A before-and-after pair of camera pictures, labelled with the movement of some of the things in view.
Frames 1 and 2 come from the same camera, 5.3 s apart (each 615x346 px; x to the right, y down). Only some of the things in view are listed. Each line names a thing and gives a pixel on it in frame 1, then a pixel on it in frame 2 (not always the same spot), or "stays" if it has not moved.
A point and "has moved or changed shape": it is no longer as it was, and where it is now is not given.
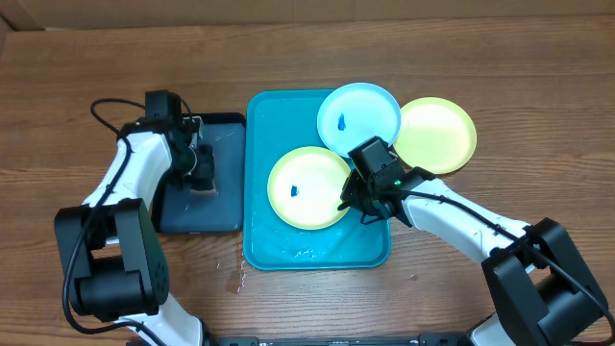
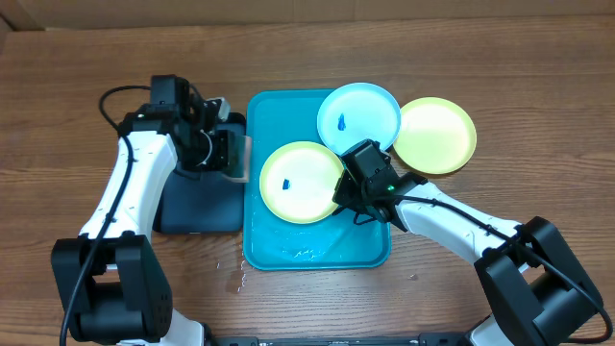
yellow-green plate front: x=305 y=187 has moved or changed shape
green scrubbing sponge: x=206 y=192 -> x=239 y=152
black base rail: x=386 y=339 stays
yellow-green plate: x=435 y=135 stays
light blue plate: x=353 y=113 stays
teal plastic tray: x=276 y=123 stays
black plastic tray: x=182 y=210 stays
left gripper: x=206 y=170 -> x=222 y=160
